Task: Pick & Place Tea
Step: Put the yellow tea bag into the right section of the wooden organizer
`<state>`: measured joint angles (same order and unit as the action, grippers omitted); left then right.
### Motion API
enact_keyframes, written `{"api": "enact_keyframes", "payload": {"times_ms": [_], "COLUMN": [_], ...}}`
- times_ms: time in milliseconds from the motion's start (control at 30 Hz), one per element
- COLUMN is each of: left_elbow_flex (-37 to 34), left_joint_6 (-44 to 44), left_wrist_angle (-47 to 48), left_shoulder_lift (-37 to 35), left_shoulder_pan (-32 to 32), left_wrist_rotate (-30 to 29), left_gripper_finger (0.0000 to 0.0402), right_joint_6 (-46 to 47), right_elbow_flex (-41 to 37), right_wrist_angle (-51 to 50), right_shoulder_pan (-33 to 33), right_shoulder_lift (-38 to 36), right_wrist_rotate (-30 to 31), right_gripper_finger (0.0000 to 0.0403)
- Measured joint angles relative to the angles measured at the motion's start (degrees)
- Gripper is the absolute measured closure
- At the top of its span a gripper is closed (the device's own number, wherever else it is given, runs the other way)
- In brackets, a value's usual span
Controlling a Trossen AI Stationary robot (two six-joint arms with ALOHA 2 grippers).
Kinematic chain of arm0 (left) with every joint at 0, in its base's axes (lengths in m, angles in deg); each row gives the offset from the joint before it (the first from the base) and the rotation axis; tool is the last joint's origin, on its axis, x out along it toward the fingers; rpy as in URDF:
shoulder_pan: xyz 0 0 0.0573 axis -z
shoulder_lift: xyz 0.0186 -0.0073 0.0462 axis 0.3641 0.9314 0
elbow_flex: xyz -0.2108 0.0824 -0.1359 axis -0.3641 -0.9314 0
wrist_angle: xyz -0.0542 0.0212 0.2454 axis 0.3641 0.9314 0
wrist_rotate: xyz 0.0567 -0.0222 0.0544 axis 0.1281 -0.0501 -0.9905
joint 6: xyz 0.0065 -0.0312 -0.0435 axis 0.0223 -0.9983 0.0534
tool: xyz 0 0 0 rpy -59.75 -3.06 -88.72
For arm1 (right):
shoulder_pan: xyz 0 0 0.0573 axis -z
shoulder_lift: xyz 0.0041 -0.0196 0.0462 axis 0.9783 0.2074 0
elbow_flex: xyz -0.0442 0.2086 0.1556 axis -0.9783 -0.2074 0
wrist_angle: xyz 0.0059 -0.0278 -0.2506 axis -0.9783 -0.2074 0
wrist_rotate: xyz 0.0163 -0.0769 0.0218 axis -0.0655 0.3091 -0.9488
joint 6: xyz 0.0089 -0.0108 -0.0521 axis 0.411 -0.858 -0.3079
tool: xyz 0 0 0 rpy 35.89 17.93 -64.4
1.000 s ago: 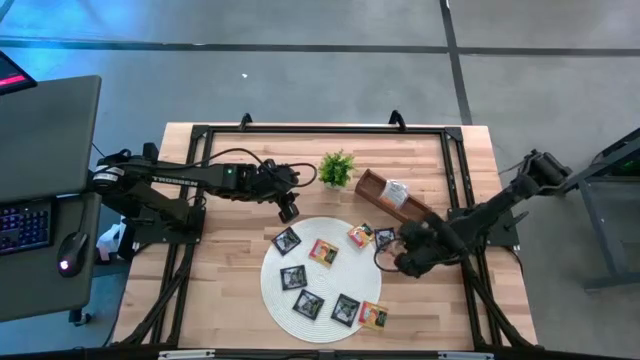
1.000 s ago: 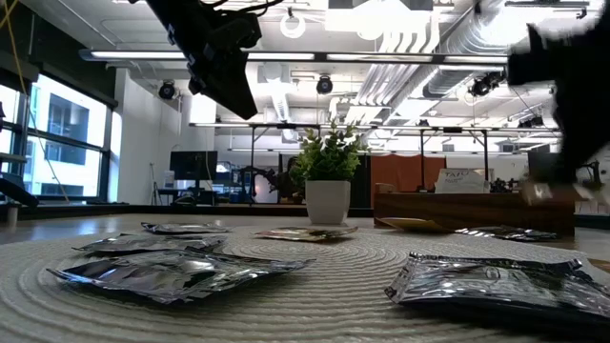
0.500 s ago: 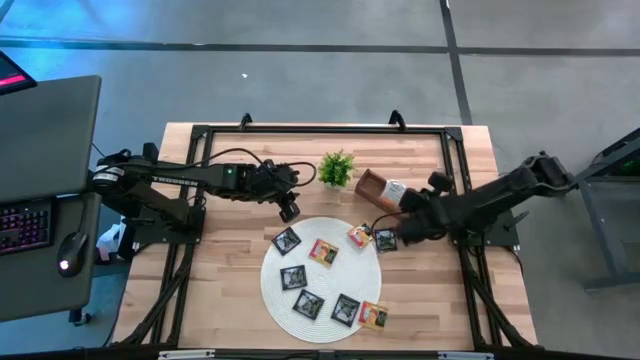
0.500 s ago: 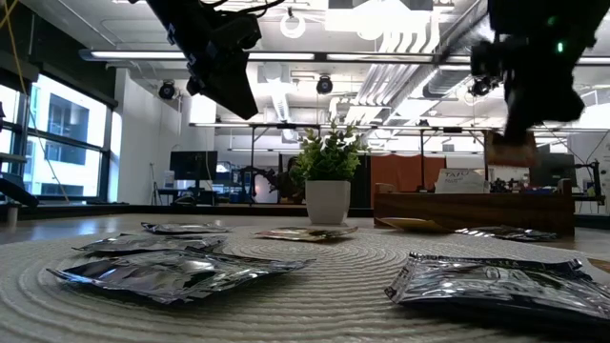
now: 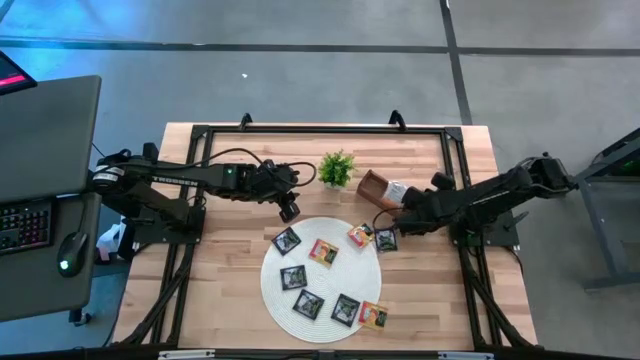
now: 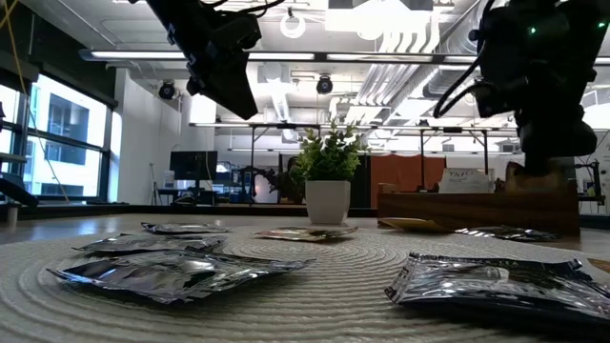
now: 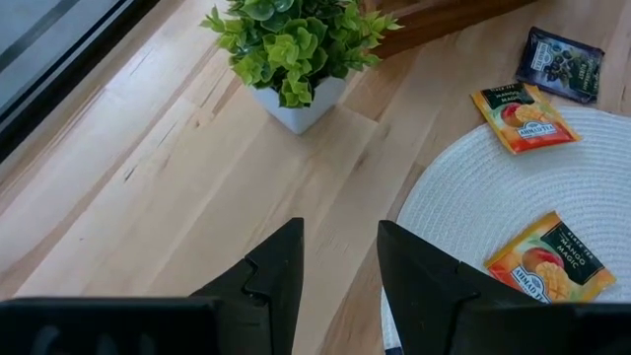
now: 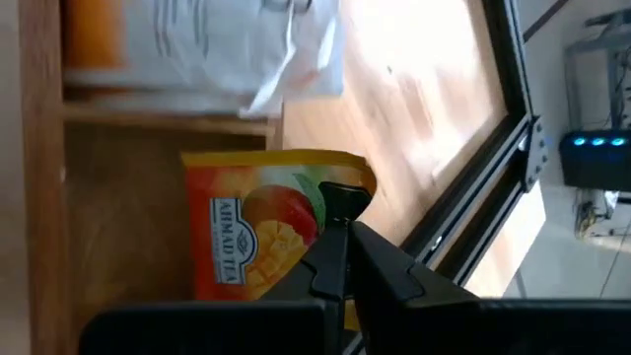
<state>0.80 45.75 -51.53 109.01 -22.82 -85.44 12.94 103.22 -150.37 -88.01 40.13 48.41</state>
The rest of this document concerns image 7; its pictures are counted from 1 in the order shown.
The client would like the orange mango tea packet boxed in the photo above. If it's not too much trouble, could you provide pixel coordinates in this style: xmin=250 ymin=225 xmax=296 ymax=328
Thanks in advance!
xmin=470 ymin=82 xmax=583 ymax=156
xmin=483 ymin=210 xmax=617 ymax=305

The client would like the brown wooden tea box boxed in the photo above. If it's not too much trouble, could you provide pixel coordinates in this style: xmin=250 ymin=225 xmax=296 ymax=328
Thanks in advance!
xmin=364 ymin=0 xmax=538 ymax=59

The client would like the dark blackcurrant tea packet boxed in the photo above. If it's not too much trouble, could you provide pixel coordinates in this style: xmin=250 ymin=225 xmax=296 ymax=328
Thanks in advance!
xmin=515 ymin=26 xmax=606 ymax=106

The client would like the green plant in white pot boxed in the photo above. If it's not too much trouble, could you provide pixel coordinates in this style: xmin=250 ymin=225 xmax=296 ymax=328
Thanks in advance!
xmin=199 ymin=0 xmax=403 ymax=135

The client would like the round white woven placemat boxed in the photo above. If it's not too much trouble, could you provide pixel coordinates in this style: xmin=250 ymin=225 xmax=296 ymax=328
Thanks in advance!
xmin=380 ymin=106 xmax=631 ymax=351

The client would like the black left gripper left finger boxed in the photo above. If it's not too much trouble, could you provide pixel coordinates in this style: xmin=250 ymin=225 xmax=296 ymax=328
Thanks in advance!
xmin=189 ymin=217 xmax=306 ymax=355

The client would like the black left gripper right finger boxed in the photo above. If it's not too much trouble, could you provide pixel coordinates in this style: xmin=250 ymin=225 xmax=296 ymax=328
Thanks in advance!
xmin=377 ymin=219 xmax=539 ymax=355

